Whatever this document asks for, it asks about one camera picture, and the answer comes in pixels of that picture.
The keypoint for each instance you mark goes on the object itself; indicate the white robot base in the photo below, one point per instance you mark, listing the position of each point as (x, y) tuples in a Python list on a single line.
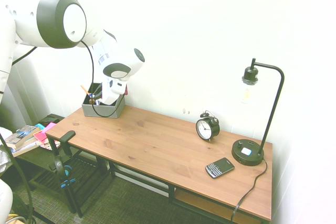
[(5, 197)]

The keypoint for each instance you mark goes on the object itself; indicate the black desk lamp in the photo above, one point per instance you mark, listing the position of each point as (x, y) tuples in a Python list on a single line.
[(248, 154)]

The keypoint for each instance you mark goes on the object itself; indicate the black twin-bell alarm clock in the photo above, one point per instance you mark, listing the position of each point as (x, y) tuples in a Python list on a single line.
[(207, 127)]

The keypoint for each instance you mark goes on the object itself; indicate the black side table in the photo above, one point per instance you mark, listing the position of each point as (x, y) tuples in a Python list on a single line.
[(39, 161)]

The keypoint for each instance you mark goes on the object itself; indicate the black blue headphones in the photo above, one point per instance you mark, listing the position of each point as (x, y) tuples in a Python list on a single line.
[(64, 171)]

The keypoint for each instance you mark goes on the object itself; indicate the pink sticky note pad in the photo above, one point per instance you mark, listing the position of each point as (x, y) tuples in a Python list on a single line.
[(43, 133)]

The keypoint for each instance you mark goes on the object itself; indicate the grey felt desk organizer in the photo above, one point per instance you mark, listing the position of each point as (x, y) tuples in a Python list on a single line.
[(101, 111)]

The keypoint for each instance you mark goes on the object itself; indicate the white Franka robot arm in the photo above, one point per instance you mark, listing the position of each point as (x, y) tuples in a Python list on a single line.
[(52, 22)]

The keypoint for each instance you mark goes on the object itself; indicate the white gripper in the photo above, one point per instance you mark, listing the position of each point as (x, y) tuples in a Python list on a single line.
[(111, 91)]

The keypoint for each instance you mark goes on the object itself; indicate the pink notepad stack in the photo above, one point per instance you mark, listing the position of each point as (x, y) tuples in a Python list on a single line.
[(47, 144)]

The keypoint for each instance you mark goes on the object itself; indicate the wooden desk black metal frame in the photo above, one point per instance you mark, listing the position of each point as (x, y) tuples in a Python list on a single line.
[(162, 142)]

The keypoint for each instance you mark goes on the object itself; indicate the small brown round bottle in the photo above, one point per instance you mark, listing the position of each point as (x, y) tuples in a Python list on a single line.
[(92, 101)]

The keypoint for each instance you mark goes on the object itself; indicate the black headphone hanger clamp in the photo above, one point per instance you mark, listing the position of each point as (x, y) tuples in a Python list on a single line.
[(67, 136)]

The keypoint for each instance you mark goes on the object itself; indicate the orange pencil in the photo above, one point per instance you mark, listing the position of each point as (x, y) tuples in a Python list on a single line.
[(85, 89)]

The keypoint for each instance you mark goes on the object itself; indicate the stack of paperback books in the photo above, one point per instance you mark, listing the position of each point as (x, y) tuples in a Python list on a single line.
[(22, 137)]

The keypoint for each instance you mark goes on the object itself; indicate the black keypad phone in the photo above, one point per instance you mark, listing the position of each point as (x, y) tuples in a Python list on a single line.
[(220, 167)]

